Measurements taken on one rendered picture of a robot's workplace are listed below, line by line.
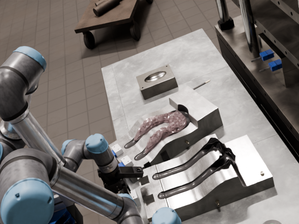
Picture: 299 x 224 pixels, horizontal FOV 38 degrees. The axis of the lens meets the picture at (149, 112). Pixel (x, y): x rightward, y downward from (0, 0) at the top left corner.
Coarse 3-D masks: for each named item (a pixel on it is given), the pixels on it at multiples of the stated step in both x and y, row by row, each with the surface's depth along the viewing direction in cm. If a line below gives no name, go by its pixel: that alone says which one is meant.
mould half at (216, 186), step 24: (240, 144) 180; (168, 168) 179; (192, 168) 174; (240, 168) 170; (264, 168) 166; (144, 192) 172; (192, 192) 165; (216, 192) 161; (240, 192) 164; (192, 216) 166
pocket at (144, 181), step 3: (144, 177) 180; (147, 177) 180; (138, 180) 180; (141, 180) 180; (144, 180) 181; (147, 180) 180; (141, 183) 180; (144, 183) 180; (147, 183) 179; (141, 186) 178
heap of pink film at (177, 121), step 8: (168, 112) 205; (176, 112) 203; (144, 120) 204; (152, 120) 202; (160, 120) 201; (168, 120) 201; (176, 120) 199; (184, 120) 198; (144, 128) 200; (160, 128) 192; (168, 128) 194; (176, 128) 195; (136, 136) 203; (152, 136) 194; (160, 136) 191; (152, 144) 193
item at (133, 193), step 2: (132, 190) 180; (134, 190) 180; (130, 192) 180; (132, 192) 179; (134, 192) 179; (136, 192) 180; (130, 194) 179; (132, 194) 179; (134, 194) 178; (136, 194) 178; (132, 196) 178; (134, 196) 177; (136, 196) 177; (138, 196) 183; (134, 198) 176; (136, 198) 177; (138, 198) 180; (134, 200) 177; (136, 200) 177; (138, 200) 178; (136, 202) 178; (138, 202) 178; (140, 202) 180; (136, 204) 179; (138, 204) 179; (140, 204) 179; (138, 206) 180
